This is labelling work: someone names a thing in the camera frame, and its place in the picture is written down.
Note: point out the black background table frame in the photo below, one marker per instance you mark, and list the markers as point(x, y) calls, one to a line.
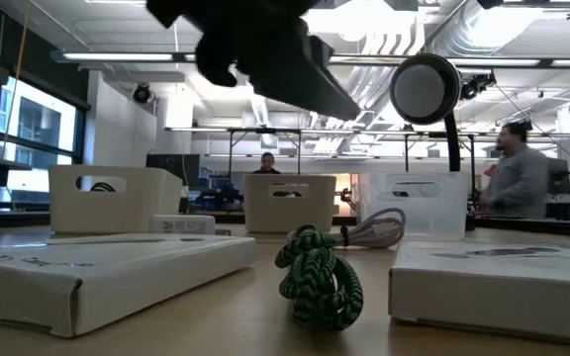
point(265, 131)
point(433, 134)

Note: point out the white charger adapter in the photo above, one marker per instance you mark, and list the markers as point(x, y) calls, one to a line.
point(181, 225)

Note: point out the red desk lamp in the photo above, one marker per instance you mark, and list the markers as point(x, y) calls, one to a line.
point(490, 171)

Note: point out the white card reader box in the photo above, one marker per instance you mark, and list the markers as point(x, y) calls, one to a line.
point(141, 277)
point(488, 296)

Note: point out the grey plastic bin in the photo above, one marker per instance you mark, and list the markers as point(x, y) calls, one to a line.
point(260, 212)

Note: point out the black monitor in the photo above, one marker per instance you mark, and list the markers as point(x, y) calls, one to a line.
point(559, 175)
point(176, 168)

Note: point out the clear plastic bin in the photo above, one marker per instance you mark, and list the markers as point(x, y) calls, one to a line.
point(438, 212)

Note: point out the black aluminium table frame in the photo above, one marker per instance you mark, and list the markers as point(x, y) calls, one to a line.
point(537, 226)

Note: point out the person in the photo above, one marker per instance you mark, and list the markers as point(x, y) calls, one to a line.
point(517, 183)
point(266, 163)

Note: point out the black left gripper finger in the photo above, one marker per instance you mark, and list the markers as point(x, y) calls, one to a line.
point(218, 62)
point(305, 79)

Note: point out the white plastic bin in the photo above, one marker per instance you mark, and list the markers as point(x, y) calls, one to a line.
point(141, 207)

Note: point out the black ceiling camera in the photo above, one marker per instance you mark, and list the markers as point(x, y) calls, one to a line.
point(142, 93)

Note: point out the black desk lamp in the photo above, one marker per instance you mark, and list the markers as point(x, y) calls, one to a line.
point(421, 91)

